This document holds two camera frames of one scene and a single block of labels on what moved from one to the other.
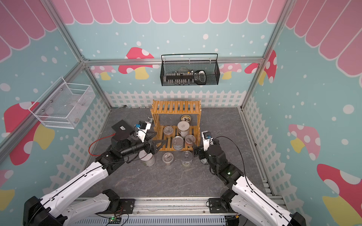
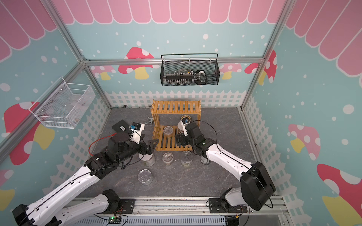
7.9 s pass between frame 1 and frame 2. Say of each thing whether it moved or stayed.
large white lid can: stayed
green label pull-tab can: stayed
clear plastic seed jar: stayed
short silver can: moved
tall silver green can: stayed
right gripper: moved
